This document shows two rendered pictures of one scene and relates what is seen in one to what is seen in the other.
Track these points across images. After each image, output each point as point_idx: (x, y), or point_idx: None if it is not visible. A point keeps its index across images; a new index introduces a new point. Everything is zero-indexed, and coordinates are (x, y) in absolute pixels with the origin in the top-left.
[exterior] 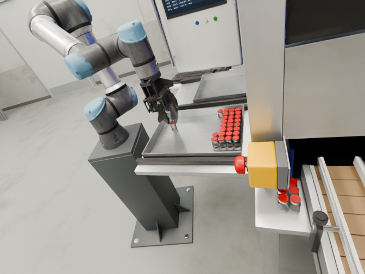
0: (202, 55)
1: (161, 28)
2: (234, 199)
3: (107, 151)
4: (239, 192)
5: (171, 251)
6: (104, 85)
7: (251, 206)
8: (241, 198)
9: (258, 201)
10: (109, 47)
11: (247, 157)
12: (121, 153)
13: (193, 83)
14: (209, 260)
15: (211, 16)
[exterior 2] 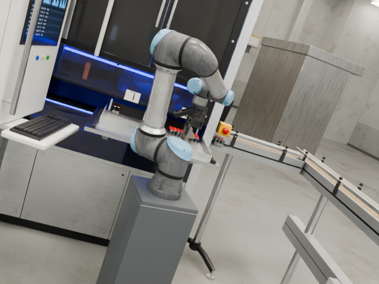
0: (25, 98)
1: (28, 56)
2: (89, 266)
3: (183, 196)
4: (81, 260)
5: None
6: (163, 123)
7: (101, 257)
8: (89, 261)
9: (220, 147)
10: None
11: (228, 125)
12: (184, 189)
13: (100, 126)
14: None
15: (45, 54)
